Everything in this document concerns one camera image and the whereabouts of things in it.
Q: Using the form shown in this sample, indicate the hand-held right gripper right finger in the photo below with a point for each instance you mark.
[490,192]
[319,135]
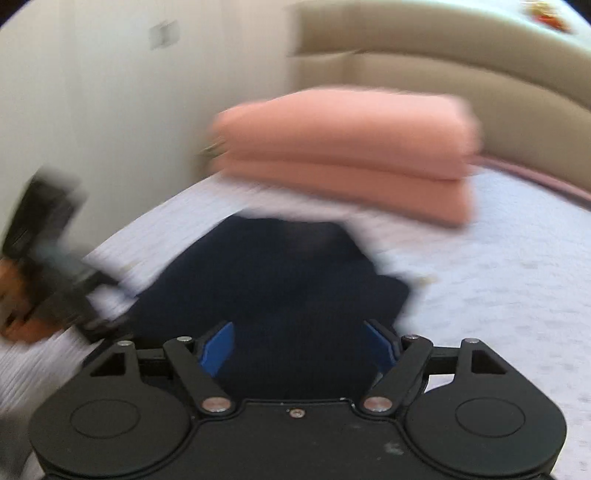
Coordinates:
[379,344]

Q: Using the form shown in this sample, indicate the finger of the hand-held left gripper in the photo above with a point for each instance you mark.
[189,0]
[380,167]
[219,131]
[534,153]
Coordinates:
[102,278]
[108,328]

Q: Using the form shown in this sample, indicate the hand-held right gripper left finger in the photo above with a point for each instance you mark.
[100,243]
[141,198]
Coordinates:
[217,346]

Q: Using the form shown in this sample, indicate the navy garment with white stripes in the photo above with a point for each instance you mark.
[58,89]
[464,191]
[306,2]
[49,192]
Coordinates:
[277,295]

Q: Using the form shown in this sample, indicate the person's left hand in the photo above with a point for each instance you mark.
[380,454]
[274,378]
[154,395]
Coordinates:
[18,330]

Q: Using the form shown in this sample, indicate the floral quilted bedspread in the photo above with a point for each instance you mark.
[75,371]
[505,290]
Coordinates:
[485,300]

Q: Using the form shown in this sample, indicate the pink folded blanket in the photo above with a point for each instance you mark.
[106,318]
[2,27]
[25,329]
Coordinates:
[351,152]

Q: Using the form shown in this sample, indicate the beige padded headboard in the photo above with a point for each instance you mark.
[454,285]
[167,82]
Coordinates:
[452,74]

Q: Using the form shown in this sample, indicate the colourful toy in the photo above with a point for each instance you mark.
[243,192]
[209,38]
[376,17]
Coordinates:
[549,16]

